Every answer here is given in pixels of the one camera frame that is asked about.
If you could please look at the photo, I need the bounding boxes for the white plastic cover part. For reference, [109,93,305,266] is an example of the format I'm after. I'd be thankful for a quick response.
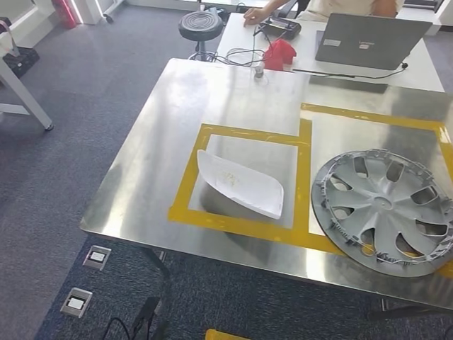
[197,149,285,220]

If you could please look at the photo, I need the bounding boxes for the steel workbench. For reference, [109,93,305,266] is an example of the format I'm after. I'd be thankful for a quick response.
[80,57,453,322]

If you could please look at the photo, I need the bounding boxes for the yellow tape rectangle outline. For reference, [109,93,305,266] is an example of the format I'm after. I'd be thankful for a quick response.
[167,102,453,280]

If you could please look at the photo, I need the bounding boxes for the white desk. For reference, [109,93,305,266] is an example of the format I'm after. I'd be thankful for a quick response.
[216,12,445,94]

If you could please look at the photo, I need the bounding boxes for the red cloth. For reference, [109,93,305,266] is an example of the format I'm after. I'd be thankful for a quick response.
[262,38,297,72]

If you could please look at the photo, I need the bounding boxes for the black round stool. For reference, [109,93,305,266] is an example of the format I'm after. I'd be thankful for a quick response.
[178,10,224,62]

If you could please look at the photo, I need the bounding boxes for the black handheld controller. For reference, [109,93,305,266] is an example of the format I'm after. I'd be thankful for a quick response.
[258,16,302,41]

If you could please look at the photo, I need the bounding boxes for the person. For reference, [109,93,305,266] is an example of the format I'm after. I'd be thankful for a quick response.
[243,0,406,27]

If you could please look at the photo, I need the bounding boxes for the yellow floor tape square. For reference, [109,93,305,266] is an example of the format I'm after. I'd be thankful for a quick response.
[205,328,249,340]

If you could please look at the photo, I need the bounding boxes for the metal floor socket plate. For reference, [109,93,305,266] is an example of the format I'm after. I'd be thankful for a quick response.
[82,245,112,272]
[60,287,93,319]

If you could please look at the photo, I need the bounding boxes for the silver wheel hubcap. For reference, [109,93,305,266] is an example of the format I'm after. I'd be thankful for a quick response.
[311,149,453,278]

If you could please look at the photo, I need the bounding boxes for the dark grey laptop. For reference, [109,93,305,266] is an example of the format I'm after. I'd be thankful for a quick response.
[314,12,433,72]

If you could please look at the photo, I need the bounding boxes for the black floor box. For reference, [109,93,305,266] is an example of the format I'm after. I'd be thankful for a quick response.
[0,45,40,79]

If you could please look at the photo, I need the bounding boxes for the tangled desk cables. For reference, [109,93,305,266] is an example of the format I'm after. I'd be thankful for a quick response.
[188,47,265,67]

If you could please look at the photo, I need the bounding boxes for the black laptop power cable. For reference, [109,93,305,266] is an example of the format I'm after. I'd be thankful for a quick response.
[292,62,409,81]

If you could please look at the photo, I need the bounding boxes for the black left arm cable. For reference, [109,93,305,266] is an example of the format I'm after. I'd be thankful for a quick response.
[102,317,133,340]

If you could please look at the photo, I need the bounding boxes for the white table frame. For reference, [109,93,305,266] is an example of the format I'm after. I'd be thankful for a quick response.
[0,21,54,131]

